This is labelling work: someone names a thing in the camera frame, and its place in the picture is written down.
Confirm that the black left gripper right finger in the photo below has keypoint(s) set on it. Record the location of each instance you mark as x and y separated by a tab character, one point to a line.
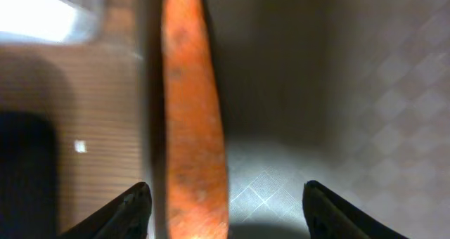
332	217

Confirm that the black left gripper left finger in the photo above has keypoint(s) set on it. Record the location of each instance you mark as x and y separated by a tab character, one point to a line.
125	217

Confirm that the orange carrot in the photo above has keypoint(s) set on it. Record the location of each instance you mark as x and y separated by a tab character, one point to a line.
197	202

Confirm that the black plastic tray bin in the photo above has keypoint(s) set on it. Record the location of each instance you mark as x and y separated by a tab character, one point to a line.
28	176

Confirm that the dark brown serving tray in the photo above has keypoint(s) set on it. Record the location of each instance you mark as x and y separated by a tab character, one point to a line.
351	93

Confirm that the clear plastic bin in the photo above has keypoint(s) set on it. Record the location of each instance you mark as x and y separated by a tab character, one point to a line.
52	22

